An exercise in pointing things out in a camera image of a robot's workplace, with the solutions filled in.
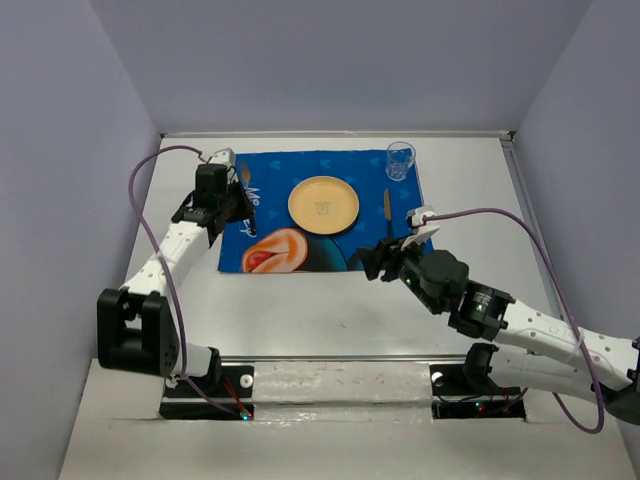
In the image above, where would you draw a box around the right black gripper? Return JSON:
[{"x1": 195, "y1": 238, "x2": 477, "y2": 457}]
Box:
[{"x1": 355, "y1": 230, "x2": 442, "y2": 314}]

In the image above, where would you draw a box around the gold fork green handle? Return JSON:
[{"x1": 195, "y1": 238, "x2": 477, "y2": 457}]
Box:
[{"x1": 239, "y1": 161, "x2": 257, "y2": 237}]

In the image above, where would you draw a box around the gold knife green handle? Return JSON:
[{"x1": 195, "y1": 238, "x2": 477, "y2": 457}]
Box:
[{"x1": 383, "y1": 188, "x2": 394, "y2": 239}]

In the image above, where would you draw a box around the blue Mickey placemat cloth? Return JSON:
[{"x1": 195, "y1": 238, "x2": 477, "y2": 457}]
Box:
[{"x1": 218, "y1": 150, "x2": 423, "y2": 273}]

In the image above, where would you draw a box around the yellow round plate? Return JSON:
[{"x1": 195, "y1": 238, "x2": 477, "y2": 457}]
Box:
[{"x1": 287, "y1": 176, "x2": 360, "y2": 235}]

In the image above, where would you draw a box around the clear plastic cup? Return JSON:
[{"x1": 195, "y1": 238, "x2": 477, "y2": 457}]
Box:
[{"x1": 385, "y1": 141, "x2": 416, "y2": 182}]

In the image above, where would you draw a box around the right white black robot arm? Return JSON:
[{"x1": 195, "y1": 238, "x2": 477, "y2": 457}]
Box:
[{"x1": 356, "y1": 242, "x2": 639, "y2": 425}]

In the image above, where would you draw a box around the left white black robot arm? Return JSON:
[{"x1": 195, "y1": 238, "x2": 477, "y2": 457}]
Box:
[{"x1": 97, "y1": 161, "x2": 255, "y2": 395}]

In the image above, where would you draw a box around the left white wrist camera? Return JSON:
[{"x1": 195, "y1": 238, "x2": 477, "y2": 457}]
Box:
[{"x1": 201, "y1": 148, "x2": 236, "y2": 168}]

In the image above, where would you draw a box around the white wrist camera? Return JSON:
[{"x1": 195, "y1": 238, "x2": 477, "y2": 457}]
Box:
[
  {"x1": 201, "y1": 148, "x2": 236, "y2": 168},
  {"x1": 401, "y1": 205, "x2": 440, "y2": 251}
]

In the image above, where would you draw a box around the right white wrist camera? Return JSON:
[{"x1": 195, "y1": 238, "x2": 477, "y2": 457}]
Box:
[{"x1": 401, "y1": 205, "x2": 440, "y2": 251}]

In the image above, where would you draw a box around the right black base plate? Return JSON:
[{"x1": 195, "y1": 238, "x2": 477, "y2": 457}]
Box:
[{"x1": 429, "y1": 364, "x2": 526, "y2": 420}]

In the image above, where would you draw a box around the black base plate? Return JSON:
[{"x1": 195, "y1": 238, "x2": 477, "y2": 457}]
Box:
[
  {"x1": 429, "y1": 364, "x2": 526, "y2": 420},
  {"x1": 158, "y1": 363, "x2": 255, "y2": 421}
]

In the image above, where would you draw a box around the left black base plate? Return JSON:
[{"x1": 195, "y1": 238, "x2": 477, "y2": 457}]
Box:
[{"x1": 158, "y1": 363, "x2": 255, "y2": 421}]

